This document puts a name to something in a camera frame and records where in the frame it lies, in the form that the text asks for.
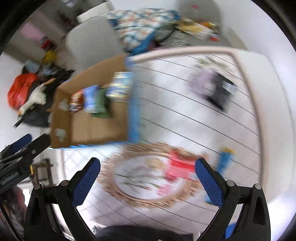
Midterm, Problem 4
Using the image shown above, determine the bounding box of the orange brown snack bag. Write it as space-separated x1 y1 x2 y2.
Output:
69 90 84 112

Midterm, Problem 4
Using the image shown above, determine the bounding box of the long blue biscuit pack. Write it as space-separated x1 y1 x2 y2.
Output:
205 147 234 207

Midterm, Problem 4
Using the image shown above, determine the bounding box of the light blue tissue pack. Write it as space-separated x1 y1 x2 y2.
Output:
83 85 99 113

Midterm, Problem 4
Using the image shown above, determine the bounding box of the red snack packet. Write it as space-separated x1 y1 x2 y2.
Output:
164 149 198 182

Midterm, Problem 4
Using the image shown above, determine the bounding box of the green snack bag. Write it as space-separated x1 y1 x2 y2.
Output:
91 88 111 118

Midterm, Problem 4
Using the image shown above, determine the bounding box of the white blue tissue brick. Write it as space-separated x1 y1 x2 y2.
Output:
106 72 133 102

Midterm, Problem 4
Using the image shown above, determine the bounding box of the black snack bag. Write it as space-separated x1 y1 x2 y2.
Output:
207 73 237 111

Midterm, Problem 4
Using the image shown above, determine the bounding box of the purple grey cloth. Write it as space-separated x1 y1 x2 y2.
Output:
189 69 217 96

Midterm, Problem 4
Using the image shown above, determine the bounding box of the red plastic bag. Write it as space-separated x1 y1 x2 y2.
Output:
7 73 38 110

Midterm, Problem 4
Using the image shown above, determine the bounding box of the white goose plush toy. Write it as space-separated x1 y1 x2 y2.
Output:
18 78 56 116

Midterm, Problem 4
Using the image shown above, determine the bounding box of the open cardboard box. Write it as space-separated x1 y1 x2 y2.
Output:
50 54 140 149

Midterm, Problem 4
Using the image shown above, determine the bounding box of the yellow bucket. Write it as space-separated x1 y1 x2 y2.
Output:
42 50 57 64

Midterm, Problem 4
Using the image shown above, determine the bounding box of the grey chair back near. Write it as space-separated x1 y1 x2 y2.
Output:
65 16 124 72

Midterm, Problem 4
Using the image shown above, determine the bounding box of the plaid blanket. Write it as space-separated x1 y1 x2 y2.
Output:
106 8 181 55

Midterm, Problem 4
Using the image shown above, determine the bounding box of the black white patterned bag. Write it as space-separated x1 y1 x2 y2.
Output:
154 25 190 48

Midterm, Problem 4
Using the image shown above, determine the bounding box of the yellow white food package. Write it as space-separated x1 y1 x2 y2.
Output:
176 20 213 40

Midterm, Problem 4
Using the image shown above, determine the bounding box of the grey chair with items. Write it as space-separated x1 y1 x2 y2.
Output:
178 0 232 47

